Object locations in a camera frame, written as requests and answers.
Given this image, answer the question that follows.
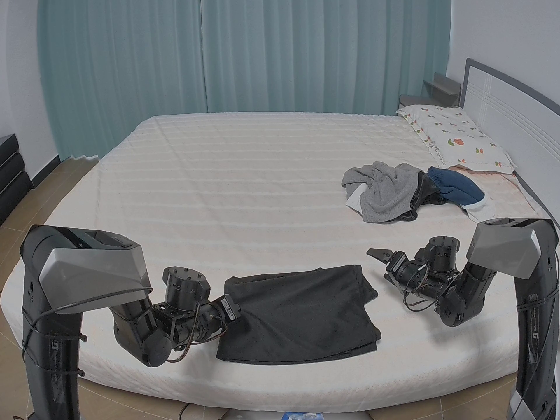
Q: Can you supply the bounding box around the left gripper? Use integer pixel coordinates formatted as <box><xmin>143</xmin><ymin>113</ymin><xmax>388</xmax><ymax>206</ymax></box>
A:
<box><xmin>199</xmin><ymin>294</ymin><xmax>242</xmax><ymax>340</ymax></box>

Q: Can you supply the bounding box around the black chest of drawers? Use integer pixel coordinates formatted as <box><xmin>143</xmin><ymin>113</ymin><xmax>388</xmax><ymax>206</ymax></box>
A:
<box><xmin>0</xmin><ymin>134</ymin><xmax>32</xmax><ymax>226</ymax></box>

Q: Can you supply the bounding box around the white printed pillow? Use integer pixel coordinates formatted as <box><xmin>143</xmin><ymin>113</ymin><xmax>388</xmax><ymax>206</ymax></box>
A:
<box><xmin>396</xmin><ymin>104</ymin><xmax>517</xmax><ymax>175</ymax></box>

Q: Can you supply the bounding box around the grey bedside table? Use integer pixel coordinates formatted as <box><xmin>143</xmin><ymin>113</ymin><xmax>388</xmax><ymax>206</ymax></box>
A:
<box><xmin>398</xmin><ymin>73</ymin><xmax>462</xmax><ymax>107</ymax></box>

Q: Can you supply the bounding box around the blue-green curtain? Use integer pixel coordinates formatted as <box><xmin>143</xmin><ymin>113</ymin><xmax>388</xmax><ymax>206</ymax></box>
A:
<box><xmin>199</xmin><ymin>0</ymin><xmax>453</xmax><ymax>115</ymax></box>
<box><xmin>37</xmin><ymin>0</ymin><xmax>208</xmax><ymax>161</ymax></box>

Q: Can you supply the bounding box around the bed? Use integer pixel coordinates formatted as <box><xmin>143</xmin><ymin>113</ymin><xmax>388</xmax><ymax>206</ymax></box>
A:
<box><xmin>0</xmin><ymin>57</ymin><xmax>560</xmax><ymax>410</ymax></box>

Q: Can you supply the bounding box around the black T-shirt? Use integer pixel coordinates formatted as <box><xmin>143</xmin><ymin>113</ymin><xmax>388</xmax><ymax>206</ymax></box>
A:
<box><xmin>216</xmin><ymin>266</ymin><xmax>382</xmax><ymax>364</ymax></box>

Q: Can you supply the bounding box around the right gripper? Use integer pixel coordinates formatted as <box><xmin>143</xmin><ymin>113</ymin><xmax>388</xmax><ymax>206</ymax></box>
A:
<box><xmin>384</xmin><ymin>251</ymin><xmax>423</xmax><ymax>295</ymax></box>

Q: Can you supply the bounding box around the pile of clothes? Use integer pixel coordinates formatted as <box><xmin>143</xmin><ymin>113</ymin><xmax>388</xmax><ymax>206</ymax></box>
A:
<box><xmin>341</xmin><ymin>161</ymin><xmax>496</xmax><ymax>224</ymax></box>

